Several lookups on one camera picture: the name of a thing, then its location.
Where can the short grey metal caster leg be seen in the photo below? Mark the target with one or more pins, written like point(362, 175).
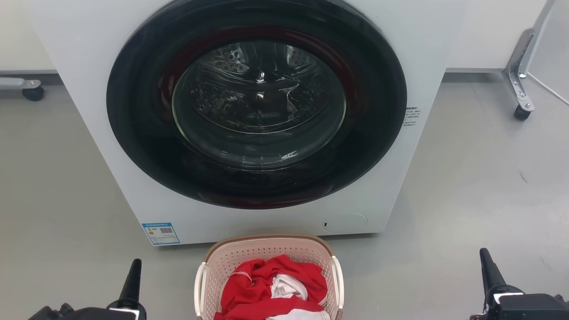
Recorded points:
point(13, 83)

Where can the beige perforated laundry basket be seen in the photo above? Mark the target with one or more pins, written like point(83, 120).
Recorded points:
point(226, 262)

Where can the white partition panel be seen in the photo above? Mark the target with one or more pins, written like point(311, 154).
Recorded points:
point(493, 31)
point(18, 35)

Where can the white front-load washing machine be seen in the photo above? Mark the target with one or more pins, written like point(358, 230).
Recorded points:
point(89, 89)

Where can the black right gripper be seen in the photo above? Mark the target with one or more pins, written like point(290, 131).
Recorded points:
point(529, 309)

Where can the blue energy label sticker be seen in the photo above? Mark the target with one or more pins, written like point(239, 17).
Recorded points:
point(161, 234)

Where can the small printed text sticker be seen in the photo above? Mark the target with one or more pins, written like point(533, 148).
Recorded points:
point(411, 116)

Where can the round black washer door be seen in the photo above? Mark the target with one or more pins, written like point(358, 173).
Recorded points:
point(142, 133)

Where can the white crumpled garment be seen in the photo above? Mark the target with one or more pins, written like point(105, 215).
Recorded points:
point(288, 285)

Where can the red garment with white stripes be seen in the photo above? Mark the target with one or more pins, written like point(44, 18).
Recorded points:
point(249, 293)

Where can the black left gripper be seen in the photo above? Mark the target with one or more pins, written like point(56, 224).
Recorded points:
point(89, 313)

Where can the black caster wheel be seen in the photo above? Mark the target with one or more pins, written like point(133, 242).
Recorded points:
point(522, 112)
point(34, 93)

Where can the round white filter cover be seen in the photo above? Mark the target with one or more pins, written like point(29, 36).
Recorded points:
point(346, 221)

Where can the long grey metal caster leg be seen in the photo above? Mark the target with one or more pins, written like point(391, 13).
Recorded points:
point(517, 69)

